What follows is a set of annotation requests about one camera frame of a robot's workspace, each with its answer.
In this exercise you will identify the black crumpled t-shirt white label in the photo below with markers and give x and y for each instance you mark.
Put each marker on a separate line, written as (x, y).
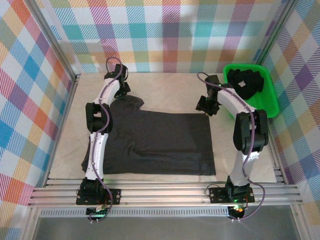
(251, 81)

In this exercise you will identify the aluminium frame side rail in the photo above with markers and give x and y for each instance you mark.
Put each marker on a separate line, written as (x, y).
(278, 172)
(62, 120)

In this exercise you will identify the small controller board green LED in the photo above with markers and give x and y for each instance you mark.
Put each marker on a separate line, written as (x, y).
(237, 211)
(97, 212)

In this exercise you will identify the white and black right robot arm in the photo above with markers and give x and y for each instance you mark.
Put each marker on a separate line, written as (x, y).
(246, 170)

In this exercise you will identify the colourful plaid fabric backdrop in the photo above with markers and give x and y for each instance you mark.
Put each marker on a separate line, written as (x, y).
(175, 25)

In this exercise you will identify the dark grey t-shirt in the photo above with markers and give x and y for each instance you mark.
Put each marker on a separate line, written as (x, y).
(162, 140)

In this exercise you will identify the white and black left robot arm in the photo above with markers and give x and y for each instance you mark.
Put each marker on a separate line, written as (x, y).
(97, 150)

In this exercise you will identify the aluminium frame corner post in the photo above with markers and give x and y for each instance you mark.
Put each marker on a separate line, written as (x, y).
(53, 42)
(275, 30)

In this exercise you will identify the green plastic bin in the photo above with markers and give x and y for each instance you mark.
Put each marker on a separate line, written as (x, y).
(267, 100)

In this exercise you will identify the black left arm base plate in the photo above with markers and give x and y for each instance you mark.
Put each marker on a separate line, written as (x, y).
(115, 196)

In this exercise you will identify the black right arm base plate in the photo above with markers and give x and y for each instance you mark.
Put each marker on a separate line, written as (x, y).
(217, 195)

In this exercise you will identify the aluminium frame cross rail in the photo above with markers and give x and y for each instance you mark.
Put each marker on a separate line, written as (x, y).
(162, 193)

